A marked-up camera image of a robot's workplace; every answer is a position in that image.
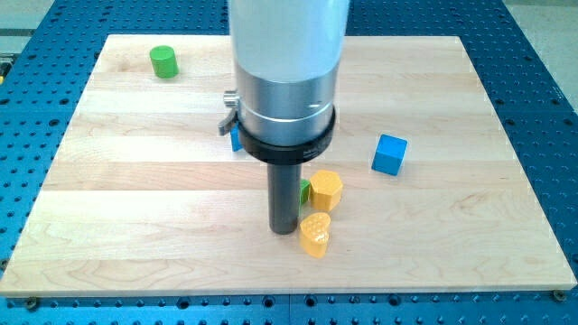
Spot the yellow heart block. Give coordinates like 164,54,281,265
299,212,331,258

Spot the green cylinder block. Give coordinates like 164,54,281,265
149,45,179,79

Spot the blue cube block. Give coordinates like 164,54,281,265
371,135,407,176

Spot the green block behind rod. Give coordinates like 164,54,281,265
300,179,311,205

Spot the blue block behind arm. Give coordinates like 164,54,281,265
229,125,243,152

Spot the wooden board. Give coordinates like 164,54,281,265
1,35,576,297

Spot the blue perforated metal table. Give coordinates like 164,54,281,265
1,1,577,324

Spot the yellow hexagon block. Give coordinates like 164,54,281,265
310,170,343,212

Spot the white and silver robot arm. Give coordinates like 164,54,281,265
219,0,350,235

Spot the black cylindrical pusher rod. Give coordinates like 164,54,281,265
267,164,302,235

